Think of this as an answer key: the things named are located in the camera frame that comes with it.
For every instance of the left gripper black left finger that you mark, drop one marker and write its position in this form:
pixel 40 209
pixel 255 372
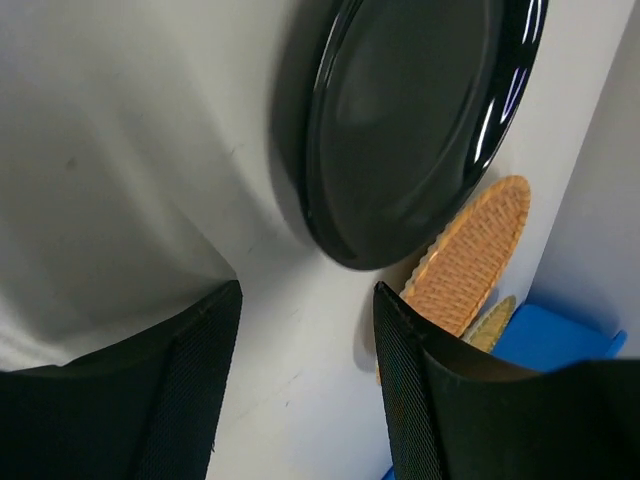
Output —
pixel 147 407

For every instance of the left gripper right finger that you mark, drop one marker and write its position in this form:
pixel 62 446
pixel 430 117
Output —
pixel 500 415

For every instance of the light brown woven plate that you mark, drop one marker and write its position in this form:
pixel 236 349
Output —
pixel 454 279

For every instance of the black round plate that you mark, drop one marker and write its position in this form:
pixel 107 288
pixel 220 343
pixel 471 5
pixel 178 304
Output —
pixel 385 116

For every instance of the blue plastic bin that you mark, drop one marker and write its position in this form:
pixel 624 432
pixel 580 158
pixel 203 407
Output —
pixel 555 340

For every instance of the bamboo pattern round plate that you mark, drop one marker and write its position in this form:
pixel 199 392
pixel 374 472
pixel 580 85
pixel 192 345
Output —
pixel 484 333

